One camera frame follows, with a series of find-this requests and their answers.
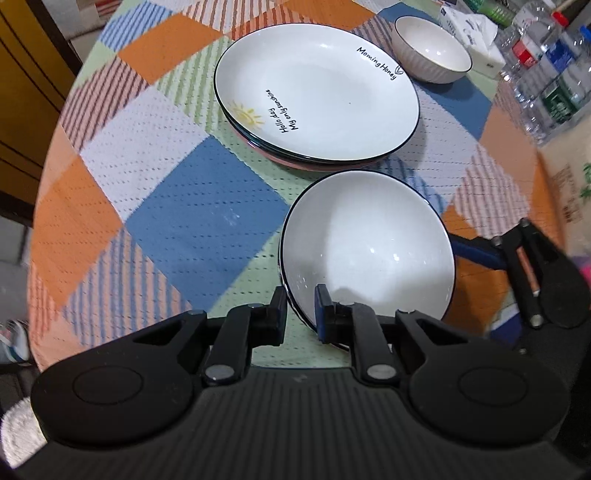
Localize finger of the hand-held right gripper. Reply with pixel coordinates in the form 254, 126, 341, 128
450, 219, 570, 329

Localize white plate with sun print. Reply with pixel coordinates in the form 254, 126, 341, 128
213, 23, 421, 162

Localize red label water bottle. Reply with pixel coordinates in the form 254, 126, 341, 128
501, 11, 568, 93

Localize patchwork checked tablecloth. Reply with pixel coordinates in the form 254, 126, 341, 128
25, 0, 568, 374

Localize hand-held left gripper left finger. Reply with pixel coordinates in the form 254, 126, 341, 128
131, 286, 288, 387

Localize white fluffy towel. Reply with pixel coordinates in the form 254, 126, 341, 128
0, 397, 47, 469

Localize white sneaker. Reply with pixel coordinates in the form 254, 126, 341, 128
0, 318, 31, 365

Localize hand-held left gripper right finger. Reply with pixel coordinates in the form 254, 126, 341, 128
314, 285, 468, 385

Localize white tissue box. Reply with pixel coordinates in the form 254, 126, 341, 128
438, 4, 506, 77

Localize green label water bottle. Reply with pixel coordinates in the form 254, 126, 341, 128
524, 60, 591, 144

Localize blue label water bottle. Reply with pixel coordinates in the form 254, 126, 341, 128
512, 28, 591, 116

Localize pink plate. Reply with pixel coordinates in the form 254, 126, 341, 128
228, 122, 384, 172

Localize yellow wooden chair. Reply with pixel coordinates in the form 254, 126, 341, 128
0, 0, 109, 208

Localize green plastic basket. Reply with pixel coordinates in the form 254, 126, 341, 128
464, 0, 520, 17

